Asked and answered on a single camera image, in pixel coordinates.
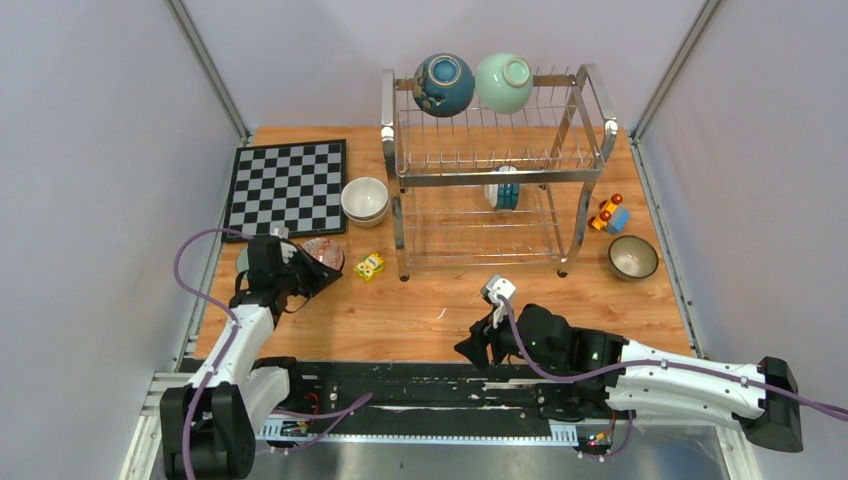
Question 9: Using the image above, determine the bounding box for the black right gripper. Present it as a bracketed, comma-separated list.
[454, 300, 564, 370]

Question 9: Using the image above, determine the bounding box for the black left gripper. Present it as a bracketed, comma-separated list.
[276, 245, 342, 300]

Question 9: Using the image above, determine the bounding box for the cream bowl green leaf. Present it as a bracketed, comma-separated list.
[348, 210, 388, 228]

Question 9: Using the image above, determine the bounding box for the plain cream bowl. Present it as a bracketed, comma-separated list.
[341, 177, 389, 221]

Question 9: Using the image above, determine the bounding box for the dark patterned rim bowl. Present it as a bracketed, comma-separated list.
[607, 235, 660, 282]

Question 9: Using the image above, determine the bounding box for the pale green striped bowl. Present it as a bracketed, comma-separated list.
[235, 247, 249, 273]

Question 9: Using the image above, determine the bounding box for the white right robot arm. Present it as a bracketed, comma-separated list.
[454, 304, 804, 453]

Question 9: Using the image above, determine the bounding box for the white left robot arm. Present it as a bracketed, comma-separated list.
[159, 234, 345, 479]

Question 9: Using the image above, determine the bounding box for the steel two-tier dish rack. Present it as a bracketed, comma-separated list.
[381, 63, 619, 280]

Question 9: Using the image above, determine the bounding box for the yellow green toy block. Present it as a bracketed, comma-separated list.
[353, 252, 386, 282]

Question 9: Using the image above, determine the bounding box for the black white chessboard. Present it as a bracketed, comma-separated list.
[223, 139, 347, 238]

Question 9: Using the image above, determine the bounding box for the teal white striped bowl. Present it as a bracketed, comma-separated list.
[483, 183, 521, 211]

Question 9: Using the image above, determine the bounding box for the orange blue toy car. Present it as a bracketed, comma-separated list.
[588, 193, 631, 235]

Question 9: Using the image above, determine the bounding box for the dark blue glazed bowl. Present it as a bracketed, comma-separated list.
[411, 53, 475, 118]

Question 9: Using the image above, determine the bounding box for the mint green glazed bowl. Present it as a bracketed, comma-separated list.
[475, 52, 534, 115]

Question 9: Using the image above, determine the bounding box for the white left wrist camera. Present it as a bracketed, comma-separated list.
[270, 225, 297, 261]

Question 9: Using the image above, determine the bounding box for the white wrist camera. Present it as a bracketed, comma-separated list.
[481, 274, 517, 329]
[270, 225, 297, 261]

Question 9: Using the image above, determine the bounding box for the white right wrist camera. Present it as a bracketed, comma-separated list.
[481, 274, 517, 329]

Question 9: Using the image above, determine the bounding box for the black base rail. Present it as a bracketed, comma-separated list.
[248, 357, 628, 438]

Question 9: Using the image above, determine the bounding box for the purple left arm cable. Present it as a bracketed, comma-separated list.
[173, 228, 376, 480]

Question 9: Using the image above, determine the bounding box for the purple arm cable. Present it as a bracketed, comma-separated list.
[173, 228, 376, 480]
[500, 298, 848, 462]

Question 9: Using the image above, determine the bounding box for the aluminium left frame post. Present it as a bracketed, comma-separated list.
[164, 0, 251, 146]

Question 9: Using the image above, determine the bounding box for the aluminium frame post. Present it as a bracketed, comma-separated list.
[630, 0, 725, 143]
[164, 0, 251, 146]

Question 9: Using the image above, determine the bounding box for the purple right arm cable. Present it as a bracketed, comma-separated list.
[500, 298, 848, 462]

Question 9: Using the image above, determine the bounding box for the aluminium right frame post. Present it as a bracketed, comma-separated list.
[630, 0, 725, 143]

